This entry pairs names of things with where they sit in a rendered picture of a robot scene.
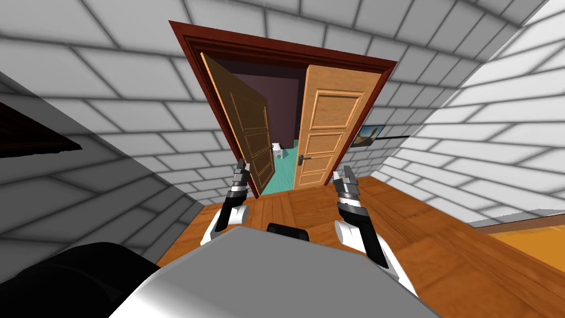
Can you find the light wooden door leaf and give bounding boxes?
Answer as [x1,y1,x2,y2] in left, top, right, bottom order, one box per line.
[293,64,383,191]

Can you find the framed picture on wall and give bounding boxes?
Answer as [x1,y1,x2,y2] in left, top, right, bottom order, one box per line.
[350,124,386,149]

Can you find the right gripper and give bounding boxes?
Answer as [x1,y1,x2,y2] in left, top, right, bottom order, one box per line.
[333,165,361,198]

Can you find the dark brown wooden door leaf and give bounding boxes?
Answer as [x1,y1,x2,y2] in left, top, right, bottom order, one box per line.
[200,51,276,199]

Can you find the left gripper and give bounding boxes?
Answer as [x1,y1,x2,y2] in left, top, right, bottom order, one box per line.
[232,158,250,189]

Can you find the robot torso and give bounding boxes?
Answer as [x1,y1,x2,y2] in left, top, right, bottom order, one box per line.
[108,222,442,318]

